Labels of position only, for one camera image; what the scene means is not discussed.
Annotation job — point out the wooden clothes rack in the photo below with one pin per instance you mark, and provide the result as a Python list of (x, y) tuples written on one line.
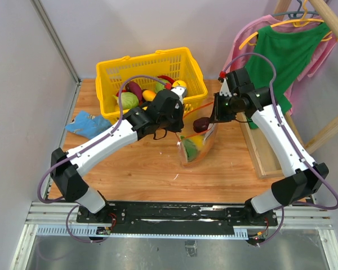
[(315, 107)]

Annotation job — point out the yellow apple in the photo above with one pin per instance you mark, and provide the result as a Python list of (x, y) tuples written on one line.
[(179, 83)]

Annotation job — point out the clear zip top bag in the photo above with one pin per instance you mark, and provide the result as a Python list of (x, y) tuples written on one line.
[(188, 132)]

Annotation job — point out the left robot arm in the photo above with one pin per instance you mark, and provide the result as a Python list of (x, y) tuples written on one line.
[(70, 167)]

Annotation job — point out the blue cloth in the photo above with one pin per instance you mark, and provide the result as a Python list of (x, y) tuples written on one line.
[(87, 125)]

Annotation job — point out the pink shirt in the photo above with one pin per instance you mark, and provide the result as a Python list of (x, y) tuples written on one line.
[(242, 50)]

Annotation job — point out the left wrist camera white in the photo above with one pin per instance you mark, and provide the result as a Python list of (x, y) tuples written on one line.
[(180, 91)]

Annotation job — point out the yellow lemon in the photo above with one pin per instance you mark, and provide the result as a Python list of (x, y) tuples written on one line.
[(198, 141)]

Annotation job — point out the papaya half slice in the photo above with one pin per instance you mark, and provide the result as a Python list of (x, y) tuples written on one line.
[(207, 140)]

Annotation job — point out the aluminium frame post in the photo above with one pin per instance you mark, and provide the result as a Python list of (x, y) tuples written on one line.
[(49, 27)]

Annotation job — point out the orange mango piece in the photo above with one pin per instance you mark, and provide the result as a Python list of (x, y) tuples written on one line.
[(148, 95)]

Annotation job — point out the green tank top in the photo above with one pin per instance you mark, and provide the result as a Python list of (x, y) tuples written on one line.
[(276, 73)]

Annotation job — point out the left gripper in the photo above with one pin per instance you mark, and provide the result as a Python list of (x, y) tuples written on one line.
[(178, 127)]

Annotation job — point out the dark mangosteen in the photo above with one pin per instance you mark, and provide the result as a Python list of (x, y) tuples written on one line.
[(201, 124)]

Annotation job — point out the yellow plastic basket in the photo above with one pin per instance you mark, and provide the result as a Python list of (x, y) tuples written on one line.
[(177, 63)]

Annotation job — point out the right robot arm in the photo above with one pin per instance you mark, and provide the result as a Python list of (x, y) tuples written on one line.
[(302, 174)]

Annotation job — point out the grey clothes hanger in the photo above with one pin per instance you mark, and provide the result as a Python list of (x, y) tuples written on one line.
[(285, 10)]

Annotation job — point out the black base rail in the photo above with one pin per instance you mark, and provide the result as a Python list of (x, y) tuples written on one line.
[(176, 218)]

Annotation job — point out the watermelon slice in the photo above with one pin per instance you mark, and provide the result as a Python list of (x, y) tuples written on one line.
[(188, 150)]

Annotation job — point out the yellow clothes hanger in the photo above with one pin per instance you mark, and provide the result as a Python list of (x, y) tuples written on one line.
[(297, 23)]

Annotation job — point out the red chili pepper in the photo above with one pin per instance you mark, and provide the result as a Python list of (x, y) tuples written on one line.
[(167, 78)]

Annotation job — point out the green cabbage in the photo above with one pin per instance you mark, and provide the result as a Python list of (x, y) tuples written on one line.
[(160, 85), (129, 100)]

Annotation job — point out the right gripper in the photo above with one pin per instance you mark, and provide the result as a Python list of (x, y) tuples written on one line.
[(219, 116)]

